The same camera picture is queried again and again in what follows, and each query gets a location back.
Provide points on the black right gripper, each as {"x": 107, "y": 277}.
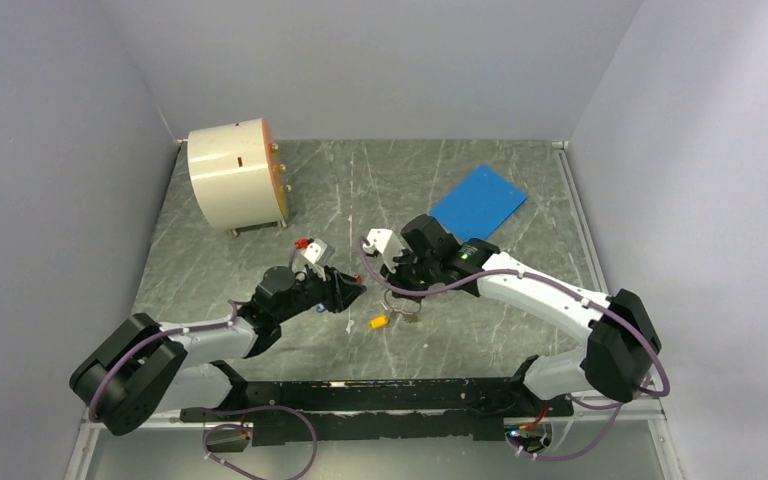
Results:
{"x": 397, "y": 277}

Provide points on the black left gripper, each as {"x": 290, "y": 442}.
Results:
{"x": 339, "y": 289}

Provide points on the large metal keyring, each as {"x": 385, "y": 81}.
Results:
{"x": 405, "y": 310}

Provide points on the yellow key tag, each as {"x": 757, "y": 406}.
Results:
{"x": 378, "y": 322}

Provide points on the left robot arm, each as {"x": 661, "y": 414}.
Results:
{"x": 146, "y": 367}

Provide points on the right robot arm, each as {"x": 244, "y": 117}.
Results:
{"x": 618, "y": 345}

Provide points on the blue square mat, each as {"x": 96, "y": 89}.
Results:
{"x": 478, "y": 205}

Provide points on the cream cylindrical drum device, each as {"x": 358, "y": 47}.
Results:
{"x": 236, "y": 175}

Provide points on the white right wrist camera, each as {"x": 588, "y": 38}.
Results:
{"x": 386, "y": 244}

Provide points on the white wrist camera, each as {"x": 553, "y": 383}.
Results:
{"x": 316, "y": 254}
{"x": 386, "y": 244}

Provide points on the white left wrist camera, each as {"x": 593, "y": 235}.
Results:
{"x": 316, "y": 254}

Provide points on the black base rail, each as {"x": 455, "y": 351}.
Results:
{"x": 478, "y": 408}

